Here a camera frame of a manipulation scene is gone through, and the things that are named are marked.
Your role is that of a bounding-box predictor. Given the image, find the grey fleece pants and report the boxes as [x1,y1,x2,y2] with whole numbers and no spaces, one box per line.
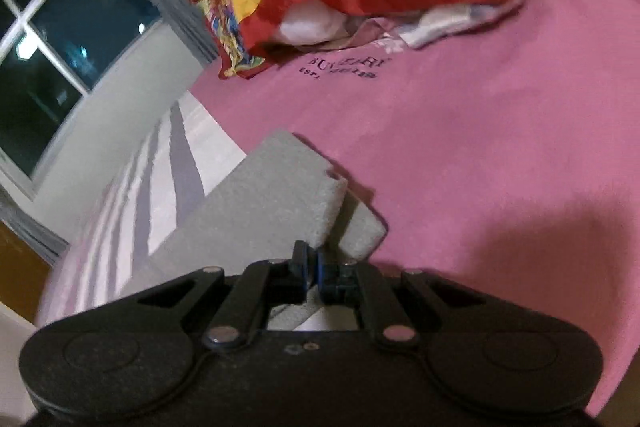
[119,128,388,333]

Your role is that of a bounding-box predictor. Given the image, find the pink striped bed blanket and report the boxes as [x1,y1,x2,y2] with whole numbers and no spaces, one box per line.
[37,0,639,413]

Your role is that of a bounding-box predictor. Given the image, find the brown wooden door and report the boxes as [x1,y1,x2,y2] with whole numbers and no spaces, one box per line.
[0,223,51,324]

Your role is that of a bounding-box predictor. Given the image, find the white framed window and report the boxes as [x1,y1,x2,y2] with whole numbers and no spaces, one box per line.
[1,0,160,179]

